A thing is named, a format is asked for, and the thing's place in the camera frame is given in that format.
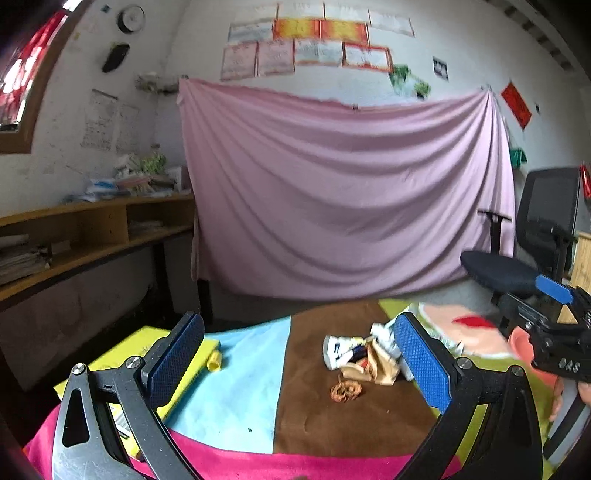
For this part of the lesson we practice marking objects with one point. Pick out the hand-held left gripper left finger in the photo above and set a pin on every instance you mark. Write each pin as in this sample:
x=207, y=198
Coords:
x=178, y=355

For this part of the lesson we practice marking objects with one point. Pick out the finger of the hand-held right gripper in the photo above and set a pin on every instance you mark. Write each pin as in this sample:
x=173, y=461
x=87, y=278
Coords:
x=524, y=311
x=554, y=288

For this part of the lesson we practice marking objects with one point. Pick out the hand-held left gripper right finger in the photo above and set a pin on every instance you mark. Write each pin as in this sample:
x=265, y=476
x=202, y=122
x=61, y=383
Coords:
x=422, y=364

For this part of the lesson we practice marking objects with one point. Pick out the salmon plastic basin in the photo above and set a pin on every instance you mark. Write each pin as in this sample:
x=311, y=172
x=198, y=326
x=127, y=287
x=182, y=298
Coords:
x=526, y=355

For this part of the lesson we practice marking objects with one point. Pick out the beige wrapper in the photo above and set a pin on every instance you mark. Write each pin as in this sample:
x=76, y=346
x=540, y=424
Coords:
x=376, y=367

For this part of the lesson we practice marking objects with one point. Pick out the white plastic packet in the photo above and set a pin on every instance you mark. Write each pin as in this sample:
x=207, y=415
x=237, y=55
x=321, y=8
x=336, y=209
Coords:
x=384, y=336

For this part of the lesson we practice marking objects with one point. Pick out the white wrapper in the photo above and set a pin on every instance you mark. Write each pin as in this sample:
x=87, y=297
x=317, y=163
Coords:
x=339, y=353

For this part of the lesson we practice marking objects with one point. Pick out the person's right hand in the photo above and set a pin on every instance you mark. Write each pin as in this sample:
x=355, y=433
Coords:
x=557, y=401

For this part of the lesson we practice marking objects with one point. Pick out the wooden cabinet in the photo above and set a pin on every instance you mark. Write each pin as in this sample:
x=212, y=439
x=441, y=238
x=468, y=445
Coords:
x=579, y=263

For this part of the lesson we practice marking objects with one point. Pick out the yellow plastic tube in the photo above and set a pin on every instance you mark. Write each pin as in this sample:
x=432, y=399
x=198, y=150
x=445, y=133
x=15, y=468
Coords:
x=214, y=361

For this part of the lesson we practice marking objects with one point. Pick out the yellow folder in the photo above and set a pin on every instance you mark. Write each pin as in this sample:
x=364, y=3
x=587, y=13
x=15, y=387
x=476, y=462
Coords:
x=134, y=341

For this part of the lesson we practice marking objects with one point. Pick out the black office chair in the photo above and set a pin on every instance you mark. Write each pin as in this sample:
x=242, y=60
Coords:
x=531, y=244

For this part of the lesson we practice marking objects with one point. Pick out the colourful printed blanket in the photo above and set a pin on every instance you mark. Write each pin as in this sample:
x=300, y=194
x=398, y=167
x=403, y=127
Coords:
x=258, y=369

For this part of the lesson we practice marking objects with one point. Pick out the red hanging ornament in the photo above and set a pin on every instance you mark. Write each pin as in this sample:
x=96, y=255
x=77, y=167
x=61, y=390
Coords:
x=585, y=180

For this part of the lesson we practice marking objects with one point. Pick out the green hanging bag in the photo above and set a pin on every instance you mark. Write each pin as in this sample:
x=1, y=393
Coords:
x=518, y=156

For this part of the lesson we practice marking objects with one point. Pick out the wooden shelf desk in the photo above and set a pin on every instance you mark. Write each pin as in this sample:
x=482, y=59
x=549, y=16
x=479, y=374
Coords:
x=97, y=230

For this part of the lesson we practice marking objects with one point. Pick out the pile of papers and books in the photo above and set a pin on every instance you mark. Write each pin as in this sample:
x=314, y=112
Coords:
x=134, y=177

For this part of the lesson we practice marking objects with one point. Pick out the pink hanging cloth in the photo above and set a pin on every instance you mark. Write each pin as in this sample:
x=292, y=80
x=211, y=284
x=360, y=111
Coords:
x=346, y=194

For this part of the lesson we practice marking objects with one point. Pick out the grey paper bundle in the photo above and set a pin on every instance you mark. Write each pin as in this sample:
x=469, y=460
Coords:
x=154, y=83

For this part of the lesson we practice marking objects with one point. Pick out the window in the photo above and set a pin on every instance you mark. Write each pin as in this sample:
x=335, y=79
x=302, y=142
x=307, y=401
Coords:
x=32, y=78

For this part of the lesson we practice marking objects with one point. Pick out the red curtain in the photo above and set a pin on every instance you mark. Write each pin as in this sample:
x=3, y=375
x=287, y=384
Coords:
x=25, y=69

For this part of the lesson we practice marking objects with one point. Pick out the red paper wall sign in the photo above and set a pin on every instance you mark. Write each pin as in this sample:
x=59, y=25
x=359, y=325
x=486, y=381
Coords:
x=517, y=104

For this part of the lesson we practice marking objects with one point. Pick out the white wall calendar sheets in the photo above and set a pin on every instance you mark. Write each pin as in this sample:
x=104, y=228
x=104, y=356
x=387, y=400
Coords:
x=108, y=121

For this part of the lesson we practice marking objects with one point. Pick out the small black-and-white wall photo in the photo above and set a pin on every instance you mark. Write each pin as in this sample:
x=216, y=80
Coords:
x=441, y=68

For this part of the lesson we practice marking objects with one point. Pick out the green wall poster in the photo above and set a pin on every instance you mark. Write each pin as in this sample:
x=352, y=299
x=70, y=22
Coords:
x=408, y=81

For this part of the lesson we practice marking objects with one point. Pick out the black oval wall object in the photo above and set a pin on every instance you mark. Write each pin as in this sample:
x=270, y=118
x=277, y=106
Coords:
x=115, y=57

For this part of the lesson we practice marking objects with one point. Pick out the round wall clock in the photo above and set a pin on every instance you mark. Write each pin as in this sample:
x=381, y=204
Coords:
x=131, y=19

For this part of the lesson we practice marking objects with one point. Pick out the group of wall certificates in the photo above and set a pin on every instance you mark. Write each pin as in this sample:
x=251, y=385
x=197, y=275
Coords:
x=314, y=39

